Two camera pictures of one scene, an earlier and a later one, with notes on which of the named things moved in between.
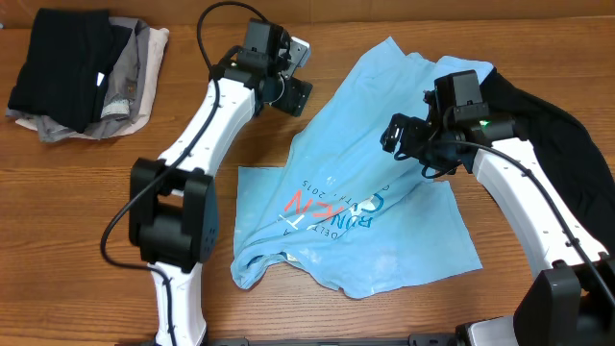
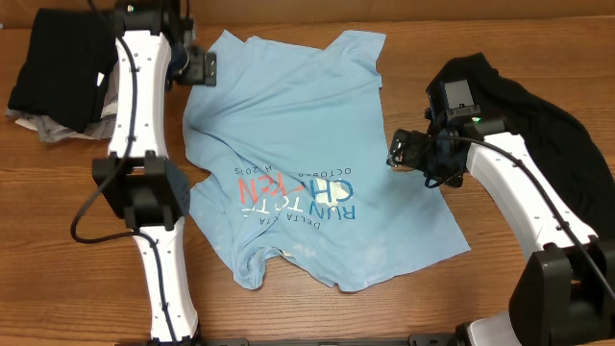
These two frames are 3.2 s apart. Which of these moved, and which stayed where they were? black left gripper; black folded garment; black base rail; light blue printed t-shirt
Moved: black left gripper; light blue printed t-shirt
Stayed: black folded garment; black base rail
